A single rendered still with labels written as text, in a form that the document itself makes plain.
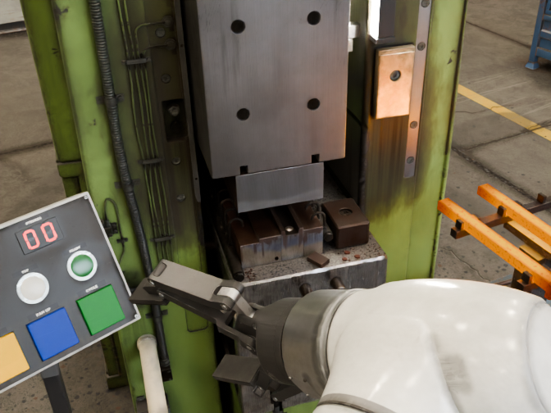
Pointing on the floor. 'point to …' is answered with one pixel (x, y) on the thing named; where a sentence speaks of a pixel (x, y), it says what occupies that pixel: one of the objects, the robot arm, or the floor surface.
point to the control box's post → (56, 389)
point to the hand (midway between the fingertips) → (186, 330)
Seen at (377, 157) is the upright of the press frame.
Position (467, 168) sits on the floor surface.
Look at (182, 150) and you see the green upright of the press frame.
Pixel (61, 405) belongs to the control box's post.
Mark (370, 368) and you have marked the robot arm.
